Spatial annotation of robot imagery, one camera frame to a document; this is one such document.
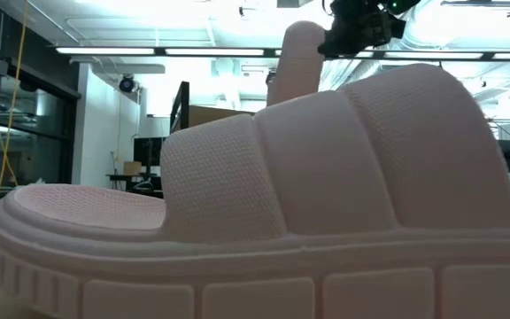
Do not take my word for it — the black computer monitor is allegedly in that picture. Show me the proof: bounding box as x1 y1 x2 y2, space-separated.
133 136 167 167

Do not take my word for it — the ceiling track light fixture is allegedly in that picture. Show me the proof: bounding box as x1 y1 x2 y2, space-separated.
440 0 510 19

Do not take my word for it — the dark background desk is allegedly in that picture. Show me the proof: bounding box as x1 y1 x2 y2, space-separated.
105 173 164 198

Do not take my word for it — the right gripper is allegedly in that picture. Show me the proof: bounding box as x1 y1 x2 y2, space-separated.
317 0 407 58

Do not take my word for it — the brown cardboard box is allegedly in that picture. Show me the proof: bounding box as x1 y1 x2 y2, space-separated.
122 160 143 176

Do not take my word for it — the yellow hanging cable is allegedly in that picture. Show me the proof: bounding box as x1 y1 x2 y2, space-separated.
0 0 30 189

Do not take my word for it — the pink rubber slide sandal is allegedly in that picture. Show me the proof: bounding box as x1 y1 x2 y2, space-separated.
267 20 327 107
0 63 510 319

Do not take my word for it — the black frame shoe shelf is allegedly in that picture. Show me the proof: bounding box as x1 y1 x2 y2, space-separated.
169 81 257 134

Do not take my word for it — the grey overhead camera mount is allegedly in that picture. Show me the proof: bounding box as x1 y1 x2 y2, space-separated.
276 0 314 9

